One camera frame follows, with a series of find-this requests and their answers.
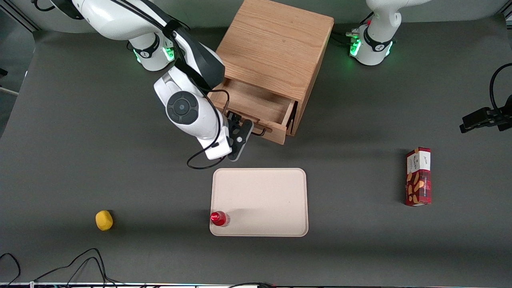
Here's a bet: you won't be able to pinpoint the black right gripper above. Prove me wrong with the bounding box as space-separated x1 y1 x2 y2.
226 112 252 141

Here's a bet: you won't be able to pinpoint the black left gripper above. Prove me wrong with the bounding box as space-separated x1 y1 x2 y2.
459 105 512 134

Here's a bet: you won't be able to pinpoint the wooden drawer with black handle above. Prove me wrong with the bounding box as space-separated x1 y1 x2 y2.
209 78 298 145

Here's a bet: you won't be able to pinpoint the wooden drawer cabinet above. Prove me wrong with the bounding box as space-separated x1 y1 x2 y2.
214 0 334 136

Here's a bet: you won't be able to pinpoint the beige plastic tray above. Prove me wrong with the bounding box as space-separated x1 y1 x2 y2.
210 168 309 237

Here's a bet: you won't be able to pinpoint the red cracker box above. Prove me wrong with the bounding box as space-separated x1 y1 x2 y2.
404 147 432 207

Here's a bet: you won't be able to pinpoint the red cap bottle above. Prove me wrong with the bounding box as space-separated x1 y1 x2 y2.
210 211 230 227

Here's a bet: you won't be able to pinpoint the yellow lemon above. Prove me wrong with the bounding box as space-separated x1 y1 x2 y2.
95 210 114 232

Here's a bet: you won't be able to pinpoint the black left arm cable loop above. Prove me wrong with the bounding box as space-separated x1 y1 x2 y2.
490 63 512 110

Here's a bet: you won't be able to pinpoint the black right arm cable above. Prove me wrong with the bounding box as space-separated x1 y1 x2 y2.
108 0 232 170

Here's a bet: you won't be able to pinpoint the black left base cables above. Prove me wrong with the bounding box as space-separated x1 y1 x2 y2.
331 12 374 45

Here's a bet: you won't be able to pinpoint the black floor cable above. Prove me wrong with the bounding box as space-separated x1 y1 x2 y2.
0 253 21 286
34 248 120 286

